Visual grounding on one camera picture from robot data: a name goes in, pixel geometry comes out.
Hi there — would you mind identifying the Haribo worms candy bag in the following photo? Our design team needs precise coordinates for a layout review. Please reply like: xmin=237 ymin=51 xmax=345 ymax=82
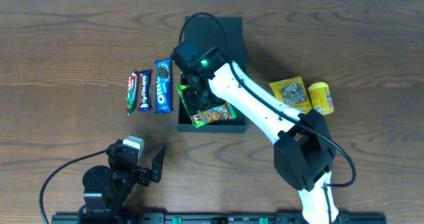
xmin=176 ymin=85 xmax=237 ymax=128

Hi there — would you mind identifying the blue Oreo cookie pack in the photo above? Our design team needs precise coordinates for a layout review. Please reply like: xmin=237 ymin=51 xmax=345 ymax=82
xmin=155 ymin=58 xmax=172 ymax=113

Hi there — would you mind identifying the yellow Hacks candy bag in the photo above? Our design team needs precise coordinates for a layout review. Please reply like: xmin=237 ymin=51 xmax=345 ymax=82
xmin=270 ymin=76 xmax=312 ymax=114

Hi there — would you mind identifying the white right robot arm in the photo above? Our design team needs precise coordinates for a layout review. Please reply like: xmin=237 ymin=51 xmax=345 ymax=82
xmin=172 ymin=43 xmax=339 ymax=223

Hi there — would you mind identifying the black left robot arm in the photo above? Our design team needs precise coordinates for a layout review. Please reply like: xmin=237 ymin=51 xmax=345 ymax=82
xmin=77 ymin=136 xmax=166 ymax=223

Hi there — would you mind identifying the blue Dairy Milk bar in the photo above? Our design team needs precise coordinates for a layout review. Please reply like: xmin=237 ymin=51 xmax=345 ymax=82
xmin=138 ymin=70 xmax=152 ymax=112

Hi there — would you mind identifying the black open box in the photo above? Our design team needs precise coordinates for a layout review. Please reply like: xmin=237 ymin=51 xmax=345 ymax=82
xmin=176 ymin=17 xmax=247 ymax=133

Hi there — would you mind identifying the red green KitKat bar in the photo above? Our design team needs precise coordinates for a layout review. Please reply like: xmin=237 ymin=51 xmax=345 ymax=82
xmin=126 ymin=71 xmax=138 ymax=115

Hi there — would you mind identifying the yellow plastic jar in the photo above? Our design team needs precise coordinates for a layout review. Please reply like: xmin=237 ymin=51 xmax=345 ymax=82
xmin=308 ymin=82 xmax=334 ymax=115

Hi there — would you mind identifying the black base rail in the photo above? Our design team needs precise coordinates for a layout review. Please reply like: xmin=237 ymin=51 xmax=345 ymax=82
xmin=51 ymin=211 xmax=388 ymax=224

